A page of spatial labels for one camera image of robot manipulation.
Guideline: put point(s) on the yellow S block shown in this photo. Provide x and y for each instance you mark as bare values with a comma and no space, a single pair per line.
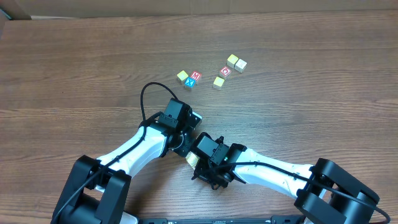
192,160

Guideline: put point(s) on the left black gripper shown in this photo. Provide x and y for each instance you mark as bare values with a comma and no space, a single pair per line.
185,146

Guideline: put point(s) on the plain wooden block far right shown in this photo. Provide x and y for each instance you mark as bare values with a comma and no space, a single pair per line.
240,65

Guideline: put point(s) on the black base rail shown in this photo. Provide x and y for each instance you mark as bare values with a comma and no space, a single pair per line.
275,219

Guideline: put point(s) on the yellow C block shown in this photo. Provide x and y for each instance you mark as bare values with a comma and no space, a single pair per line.
218,83

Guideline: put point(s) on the blue X block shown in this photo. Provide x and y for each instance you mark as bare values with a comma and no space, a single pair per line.
190,83

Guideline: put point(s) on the red M block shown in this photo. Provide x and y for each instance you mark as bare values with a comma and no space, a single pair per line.
196,76

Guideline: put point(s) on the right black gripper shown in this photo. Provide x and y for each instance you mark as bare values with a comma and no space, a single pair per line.
202,168

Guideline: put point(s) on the red O block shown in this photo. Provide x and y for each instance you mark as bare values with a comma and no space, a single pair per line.
225,72

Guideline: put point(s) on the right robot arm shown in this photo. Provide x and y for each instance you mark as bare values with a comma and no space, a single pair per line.
323,192

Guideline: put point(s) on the yellow block far right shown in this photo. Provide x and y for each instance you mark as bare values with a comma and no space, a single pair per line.
232,60

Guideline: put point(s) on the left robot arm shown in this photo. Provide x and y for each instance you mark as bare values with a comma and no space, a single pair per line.
96,189

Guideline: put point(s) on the yellow block far left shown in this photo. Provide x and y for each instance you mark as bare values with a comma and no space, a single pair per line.
182,76

